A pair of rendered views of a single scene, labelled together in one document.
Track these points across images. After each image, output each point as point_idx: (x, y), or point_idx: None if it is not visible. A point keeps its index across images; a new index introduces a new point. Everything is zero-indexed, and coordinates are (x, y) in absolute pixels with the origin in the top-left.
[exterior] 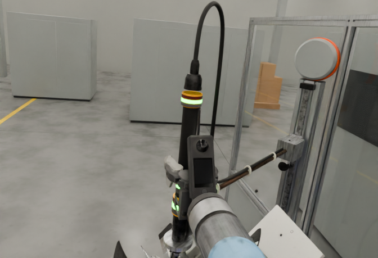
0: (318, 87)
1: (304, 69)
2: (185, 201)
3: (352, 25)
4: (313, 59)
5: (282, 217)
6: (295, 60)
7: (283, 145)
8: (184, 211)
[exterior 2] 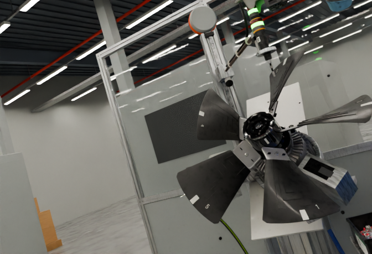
0: (215, 34)
1: (201, 26)
2: None
3: (206, 1)
4: (203, 18)
5: (258, 98)
6: (192, 23)
7: (223, 67)
8: None
